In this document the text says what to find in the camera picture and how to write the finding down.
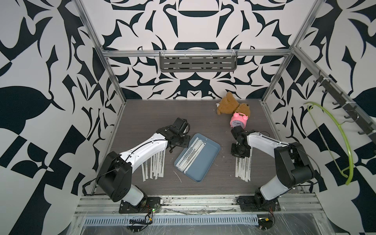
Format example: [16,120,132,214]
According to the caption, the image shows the green clothes hanger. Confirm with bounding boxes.
[304,101,354,186]

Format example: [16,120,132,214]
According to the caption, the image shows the white cable duct strip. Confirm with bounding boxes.
[84,214,259,226]

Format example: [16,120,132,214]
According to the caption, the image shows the right pile wrapped straw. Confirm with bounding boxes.
[235,148,253,182]

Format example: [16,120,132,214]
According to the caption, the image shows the white straw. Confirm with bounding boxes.
[176,138,201,169]
[179,140,206,173]

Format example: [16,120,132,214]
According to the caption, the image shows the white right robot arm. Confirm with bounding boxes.
[231,126,315,205]

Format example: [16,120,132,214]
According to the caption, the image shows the black wall hook rail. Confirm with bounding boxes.
[313,70,376,142]

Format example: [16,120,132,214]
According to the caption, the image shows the brown teddy bear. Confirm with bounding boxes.
[216,92,251,117]

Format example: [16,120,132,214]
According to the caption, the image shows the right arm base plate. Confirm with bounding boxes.
[237,194,281,212]

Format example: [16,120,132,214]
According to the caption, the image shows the pink alarm clock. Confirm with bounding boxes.
[230,113,248,129]

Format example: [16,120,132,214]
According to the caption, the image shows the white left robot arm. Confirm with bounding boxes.
[95,117,191,208]

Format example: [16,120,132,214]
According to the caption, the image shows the blue storage tray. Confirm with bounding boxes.
[174,133,221,182]

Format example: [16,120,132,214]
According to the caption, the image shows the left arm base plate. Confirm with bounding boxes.
[118,196,161,214]

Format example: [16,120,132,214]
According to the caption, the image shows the left pile wrapped straw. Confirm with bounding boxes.
[141,150,165,182]

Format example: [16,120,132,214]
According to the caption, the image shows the pile wrapped straw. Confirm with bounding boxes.
[141,150,165,182]
[235,148,253,182]

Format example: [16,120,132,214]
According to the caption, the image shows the grey wall shelf rack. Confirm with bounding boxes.
[159,50,238,72]

